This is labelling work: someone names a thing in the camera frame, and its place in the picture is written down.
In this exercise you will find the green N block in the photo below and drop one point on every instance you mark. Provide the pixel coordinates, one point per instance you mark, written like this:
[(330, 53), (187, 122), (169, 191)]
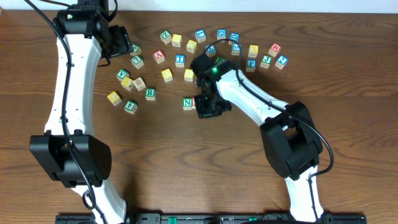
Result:
[(187, 104)]

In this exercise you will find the yellow Q block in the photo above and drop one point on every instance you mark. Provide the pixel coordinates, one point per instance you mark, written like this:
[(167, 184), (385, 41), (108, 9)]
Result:
[(192, 46)]

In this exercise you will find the yellow K block right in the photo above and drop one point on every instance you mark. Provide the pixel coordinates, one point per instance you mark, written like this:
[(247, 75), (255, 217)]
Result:
[(253, 51)]

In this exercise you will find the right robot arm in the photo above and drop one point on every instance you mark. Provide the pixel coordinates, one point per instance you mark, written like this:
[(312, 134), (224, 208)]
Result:
[(291, 144)]

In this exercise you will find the green 4 block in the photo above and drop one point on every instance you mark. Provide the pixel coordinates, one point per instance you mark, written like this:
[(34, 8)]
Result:
[(130, 107)]

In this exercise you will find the blue L block top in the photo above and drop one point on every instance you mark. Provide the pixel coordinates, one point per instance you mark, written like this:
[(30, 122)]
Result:
[(200, 35)]

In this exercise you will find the blue D block right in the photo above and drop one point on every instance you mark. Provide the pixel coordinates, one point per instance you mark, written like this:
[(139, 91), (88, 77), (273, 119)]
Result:
[(233, 38)]

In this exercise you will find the red E block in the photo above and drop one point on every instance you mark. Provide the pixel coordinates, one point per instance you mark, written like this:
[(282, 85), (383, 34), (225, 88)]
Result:
[(193, 103)]

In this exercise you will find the blue d block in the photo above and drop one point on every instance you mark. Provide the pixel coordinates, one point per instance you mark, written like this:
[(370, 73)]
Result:
[(233, 38), (221, 34)]

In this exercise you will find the green R block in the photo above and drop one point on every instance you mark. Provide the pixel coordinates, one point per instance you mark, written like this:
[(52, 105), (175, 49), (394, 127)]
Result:
[(150, 94)]

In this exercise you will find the green Z block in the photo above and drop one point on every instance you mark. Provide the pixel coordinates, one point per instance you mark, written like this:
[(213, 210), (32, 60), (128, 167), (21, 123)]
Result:
[(166, 37)]

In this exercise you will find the red M block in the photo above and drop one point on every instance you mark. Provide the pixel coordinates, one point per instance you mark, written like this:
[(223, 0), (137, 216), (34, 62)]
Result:
[(274, 50)]

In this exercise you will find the green B block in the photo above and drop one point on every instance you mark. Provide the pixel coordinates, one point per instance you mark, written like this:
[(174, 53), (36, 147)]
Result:
[(219, 59)]

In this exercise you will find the green V block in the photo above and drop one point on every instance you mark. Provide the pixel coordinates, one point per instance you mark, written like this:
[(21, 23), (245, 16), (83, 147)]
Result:
[(122, 74)]

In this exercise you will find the yellow block top row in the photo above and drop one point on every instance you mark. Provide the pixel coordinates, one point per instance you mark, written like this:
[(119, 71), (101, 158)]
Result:
[(176, 40)]

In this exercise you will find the blue l block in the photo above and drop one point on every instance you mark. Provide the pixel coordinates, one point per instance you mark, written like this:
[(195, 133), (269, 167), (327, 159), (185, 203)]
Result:
[(200, 35), (210, 50)]

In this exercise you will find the blue P block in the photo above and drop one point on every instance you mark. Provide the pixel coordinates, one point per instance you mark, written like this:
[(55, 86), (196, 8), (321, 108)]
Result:
[(251, 65)]

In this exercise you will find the plain pineapple block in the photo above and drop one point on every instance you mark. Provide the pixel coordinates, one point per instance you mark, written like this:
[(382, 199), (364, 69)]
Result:
[(139, 84)]

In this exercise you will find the blue T block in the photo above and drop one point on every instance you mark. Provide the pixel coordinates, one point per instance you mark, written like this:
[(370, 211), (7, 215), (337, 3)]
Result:
[(180, 61)]

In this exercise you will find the blue 5 block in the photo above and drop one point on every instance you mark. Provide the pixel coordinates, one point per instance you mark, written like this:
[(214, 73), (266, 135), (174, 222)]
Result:
[(236, 48)]

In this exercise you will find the yellow O block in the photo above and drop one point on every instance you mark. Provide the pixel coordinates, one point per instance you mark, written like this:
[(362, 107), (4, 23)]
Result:
[(167, 75)]

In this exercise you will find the green j block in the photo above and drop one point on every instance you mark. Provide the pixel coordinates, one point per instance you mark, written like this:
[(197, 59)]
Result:
[(136, 50), (266, 61)]

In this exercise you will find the green 7 block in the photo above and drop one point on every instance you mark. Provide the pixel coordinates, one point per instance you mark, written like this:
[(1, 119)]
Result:
[(137, 62)]

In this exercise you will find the yellow k block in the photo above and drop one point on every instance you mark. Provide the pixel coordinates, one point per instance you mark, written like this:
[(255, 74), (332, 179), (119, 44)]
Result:
[(127, 83), (253, 51)]

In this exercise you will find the blue 2 block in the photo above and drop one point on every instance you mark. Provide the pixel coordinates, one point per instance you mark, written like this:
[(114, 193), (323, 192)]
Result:
[(281, 62)]

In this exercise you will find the green J block left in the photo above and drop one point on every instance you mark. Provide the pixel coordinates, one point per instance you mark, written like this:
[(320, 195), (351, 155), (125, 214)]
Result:
[(136, 50)]

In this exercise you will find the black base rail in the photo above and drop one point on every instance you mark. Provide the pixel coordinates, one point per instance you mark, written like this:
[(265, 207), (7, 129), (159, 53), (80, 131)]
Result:
[(155, 218)]

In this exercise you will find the green J block right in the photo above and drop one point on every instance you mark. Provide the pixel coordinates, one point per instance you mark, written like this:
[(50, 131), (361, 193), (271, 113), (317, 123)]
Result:
[(266, 61)]

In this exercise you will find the blue D block left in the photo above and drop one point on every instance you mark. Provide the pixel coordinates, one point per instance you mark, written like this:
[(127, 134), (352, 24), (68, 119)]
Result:
[(221, 34)]

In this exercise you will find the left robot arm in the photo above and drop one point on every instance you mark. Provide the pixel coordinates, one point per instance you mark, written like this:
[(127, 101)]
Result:
[(68, 150)]

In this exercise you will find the yellow block centre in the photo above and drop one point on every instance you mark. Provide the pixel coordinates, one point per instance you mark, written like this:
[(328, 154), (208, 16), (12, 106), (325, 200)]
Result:
[(188, 75)]

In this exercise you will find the blue L block middle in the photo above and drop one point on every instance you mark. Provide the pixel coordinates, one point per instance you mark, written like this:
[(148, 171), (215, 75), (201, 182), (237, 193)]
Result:
[(210, 50)]

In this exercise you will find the yellow G block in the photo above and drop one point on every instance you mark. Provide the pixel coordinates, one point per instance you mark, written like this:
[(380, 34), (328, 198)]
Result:
[(115, 98)]

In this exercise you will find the yellow K block left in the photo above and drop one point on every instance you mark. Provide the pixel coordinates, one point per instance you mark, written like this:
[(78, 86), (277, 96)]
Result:
[(127, 83)]

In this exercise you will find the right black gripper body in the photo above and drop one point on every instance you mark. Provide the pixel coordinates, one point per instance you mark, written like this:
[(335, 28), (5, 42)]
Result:
[(210, 109)]

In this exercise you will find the red A block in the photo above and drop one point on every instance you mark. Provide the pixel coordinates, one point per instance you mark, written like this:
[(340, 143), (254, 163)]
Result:
[(159, 56)]

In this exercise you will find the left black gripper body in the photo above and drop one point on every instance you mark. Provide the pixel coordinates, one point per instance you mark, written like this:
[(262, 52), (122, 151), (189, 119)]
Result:
[(123, 42)]

